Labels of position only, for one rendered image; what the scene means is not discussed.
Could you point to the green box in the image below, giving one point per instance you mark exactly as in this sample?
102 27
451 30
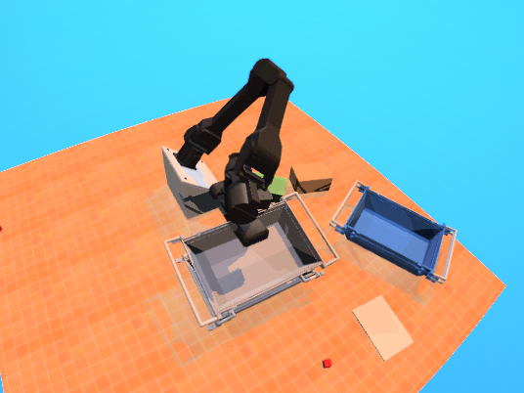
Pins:
277 188

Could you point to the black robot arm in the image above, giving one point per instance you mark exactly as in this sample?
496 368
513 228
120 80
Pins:
246 192

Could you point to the orange rectangular block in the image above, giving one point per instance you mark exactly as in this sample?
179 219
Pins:
310 177

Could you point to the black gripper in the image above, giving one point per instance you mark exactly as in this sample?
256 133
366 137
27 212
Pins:
248 234

